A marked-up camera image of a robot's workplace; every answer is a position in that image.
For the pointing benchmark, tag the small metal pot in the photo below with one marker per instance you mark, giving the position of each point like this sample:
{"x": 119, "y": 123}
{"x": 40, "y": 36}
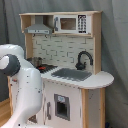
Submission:
{"x": 35, "y": 61}

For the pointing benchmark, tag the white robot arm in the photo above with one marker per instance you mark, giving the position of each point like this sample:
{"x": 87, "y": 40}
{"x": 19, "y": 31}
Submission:
{"x": 29, "y": 99}

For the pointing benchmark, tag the wooden toy kitchen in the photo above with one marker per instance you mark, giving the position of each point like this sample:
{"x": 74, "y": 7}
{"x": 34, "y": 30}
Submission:
{"x": 87, "y": 98}

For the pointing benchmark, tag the grey toy sink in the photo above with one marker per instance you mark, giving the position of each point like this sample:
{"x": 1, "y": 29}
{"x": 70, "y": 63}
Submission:
{"x": 71, "y": 74}

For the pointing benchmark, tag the black toy faucet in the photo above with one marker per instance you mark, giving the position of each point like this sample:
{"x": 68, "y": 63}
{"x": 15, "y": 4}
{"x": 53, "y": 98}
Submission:
{"x": 80, "y": 65}

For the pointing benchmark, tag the black toy stovetop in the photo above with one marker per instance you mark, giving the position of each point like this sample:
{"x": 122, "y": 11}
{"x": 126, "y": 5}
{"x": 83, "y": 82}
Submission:
{"x": 43, "y": 68}

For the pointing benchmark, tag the toy dishwasher door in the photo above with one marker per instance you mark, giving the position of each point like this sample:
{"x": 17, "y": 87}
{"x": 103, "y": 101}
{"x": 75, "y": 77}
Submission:
{"x": 62, "y": 107}

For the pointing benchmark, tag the toy microwave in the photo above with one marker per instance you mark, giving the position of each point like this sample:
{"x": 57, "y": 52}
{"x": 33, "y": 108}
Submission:
{"x": 74, "y": 24}

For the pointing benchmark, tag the grey range hood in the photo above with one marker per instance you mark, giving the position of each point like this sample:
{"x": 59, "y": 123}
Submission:
{"x": 38, "y": 27}

